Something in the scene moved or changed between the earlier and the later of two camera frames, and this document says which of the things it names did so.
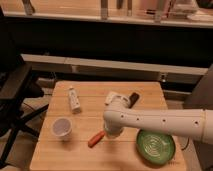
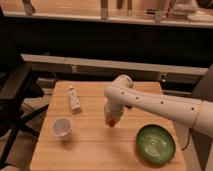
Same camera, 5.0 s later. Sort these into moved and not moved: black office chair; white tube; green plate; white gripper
Moved: white gripper
Not moved: green plate; white tube; black office chair
